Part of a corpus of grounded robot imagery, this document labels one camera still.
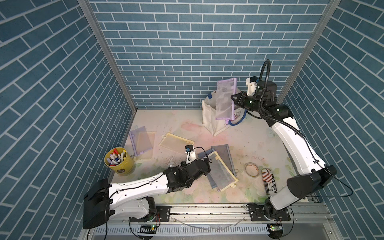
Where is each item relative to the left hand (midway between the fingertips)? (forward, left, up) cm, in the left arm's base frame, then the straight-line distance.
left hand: (207, 163), depth 76 cm
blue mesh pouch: (+13, +2, -13) cm, 19 cm away
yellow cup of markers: (+3, +47, -3) cm, 48 cm away
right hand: (+23, -12, +26) cm, 36 cm away
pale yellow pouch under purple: (+13, +36, -15) cm, 41 cm away
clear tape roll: (+3, -28, -14) cm, 32 cm away
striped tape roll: (-5, -35, -11) cm, 37 cm away
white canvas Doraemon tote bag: (+30, -6, -5) cm, 31 cm away
